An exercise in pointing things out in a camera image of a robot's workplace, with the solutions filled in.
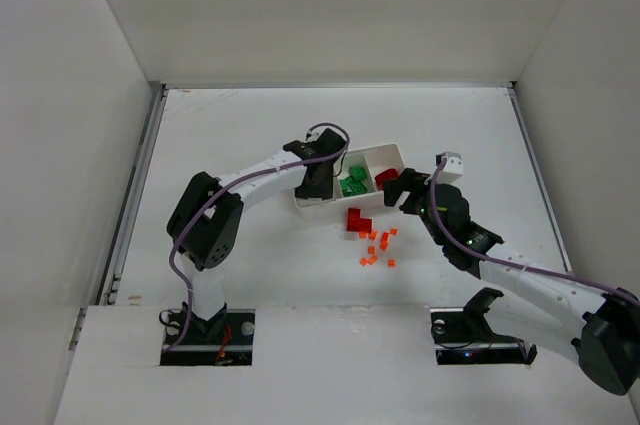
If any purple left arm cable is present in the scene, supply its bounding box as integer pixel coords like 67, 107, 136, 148
159, 122, 351, 354

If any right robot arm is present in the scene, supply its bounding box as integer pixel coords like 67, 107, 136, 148
383, 168, 639, 396

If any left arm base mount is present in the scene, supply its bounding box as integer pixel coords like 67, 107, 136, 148
159, 302, 256, 367

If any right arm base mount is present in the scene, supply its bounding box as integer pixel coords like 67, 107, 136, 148
430, 288, 538, 366

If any red lego brick pile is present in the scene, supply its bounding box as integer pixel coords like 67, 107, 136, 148
346, 208, 372, 234

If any green lego brick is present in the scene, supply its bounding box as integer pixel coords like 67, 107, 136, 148
349, 165, 368, 182

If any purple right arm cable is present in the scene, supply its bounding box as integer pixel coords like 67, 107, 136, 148
425, 156, 640, 304

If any white three-compartment container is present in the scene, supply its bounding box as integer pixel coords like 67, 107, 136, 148
294, 144, 405, 220

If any green lego plate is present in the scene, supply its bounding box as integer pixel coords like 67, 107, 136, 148
339, 177, 368, 197

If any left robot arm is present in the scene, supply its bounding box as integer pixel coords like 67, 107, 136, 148
166, 122, 350, 326

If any red rounded lego brick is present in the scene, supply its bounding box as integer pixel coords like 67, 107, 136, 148
374, 168, 399, 190

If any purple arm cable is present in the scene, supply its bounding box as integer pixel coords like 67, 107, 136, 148
159, 122, 351, 354
425, 156, 640, 304

